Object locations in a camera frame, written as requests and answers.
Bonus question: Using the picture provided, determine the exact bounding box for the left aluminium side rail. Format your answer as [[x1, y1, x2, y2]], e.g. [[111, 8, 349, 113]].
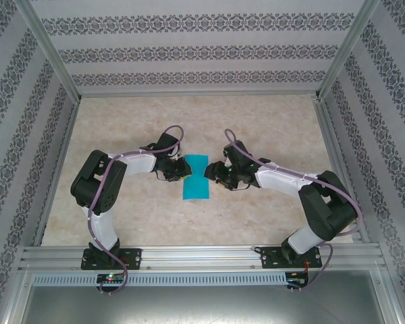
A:
[[32, 101, 82, 247]]

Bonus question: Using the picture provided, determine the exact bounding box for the aluminium mounting rail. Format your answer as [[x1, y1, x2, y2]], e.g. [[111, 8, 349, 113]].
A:
[[20, 245, 385, 271]]

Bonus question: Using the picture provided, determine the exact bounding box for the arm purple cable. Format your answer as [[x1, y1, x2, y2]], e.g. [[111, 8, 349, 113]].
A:
[[224, 128, 364, 292], [86, 124, 187, 295]]

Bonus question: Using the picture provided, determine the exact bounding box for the aluminium frame post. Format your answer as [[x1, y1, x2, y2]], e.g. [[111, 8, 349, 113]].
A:
[[15, 0, 82, 102], [315, 0, 382, 101]]

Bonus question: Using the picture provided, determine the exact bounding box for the aluminium side rail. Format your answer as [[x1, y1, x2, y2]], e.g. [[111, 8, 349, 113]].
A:
[[32, 101, 82, 247], [312, 99, 371, 244]]

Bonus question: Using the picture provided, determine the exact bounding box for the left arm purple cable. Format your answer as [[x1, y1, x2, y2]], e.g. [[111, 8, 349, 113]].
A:
[[86, 124, 187, 295]]

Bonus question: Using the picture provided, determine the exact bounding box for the grey slotted cable duct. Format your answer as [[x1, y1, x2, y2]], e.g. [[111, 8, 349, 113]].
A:
[[32, 272, 288, 286]]

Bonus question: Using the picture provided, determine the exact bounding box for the right small circuit board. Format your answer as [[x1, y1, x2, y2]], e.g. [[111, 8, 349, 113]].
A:
[[286, 271, 310, 288]]

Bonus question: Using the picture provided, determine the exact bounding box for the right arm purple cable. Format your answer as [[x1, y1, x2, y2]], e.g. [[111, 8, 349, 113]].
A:
[[224, 128, 364, 292]]

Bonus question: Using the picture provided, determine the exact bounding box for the turquoise cloth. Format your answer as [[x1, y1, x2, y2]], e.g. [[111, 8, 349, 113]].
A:
[[182, 154, 212, 202]]

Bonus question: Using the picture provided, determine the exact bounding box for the right aluminium side rail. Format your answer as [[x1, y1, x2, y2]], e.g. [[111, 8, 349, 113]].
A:
[[312, 99, 371, 244]]

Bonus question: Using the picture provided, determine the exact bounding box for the left aluminium frame post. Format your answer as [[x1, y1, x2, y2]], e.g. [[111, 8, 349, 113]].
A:
[[15, 0, 82, 102]]

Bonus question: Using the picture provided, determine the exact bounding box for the grey metal sheet panel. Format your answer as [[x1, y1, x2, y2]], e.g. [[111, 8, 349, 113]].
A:
[[20, 285, 385, 324]]

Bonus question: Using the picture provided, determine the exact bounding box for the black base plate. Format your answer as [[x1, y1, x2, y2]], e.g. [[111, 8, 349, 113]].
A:
[[259, 246, 323, 270], [80, 248, 143, 271]]

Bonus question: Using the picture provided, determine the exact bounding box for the right aluminium frame post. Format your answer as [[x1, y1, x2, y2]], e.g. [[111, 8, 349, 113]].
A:
[[315, 0, 382, 101]]

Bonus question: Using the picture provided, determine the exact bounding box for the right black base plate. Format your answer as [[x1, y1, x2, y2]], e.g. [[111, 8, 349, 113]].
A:
[[259, 246, 323, 270]]

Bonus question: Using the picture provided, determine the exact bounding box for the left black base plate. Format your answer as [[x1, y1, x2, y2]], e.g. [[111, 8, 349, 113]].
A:
[[80, 248, 143, 271]]

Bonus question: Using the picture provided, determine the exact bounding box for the left small circuit board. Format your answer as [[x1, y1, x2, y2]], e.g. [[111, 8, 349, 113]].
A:
[[97, 273, 126, 284]]

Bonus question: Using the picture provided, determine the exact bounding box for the small circuit board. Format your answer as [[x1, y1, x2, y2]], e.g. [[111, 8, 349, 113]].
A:
[[286, 271, 310, 288], [97, 273, 126, 284]]

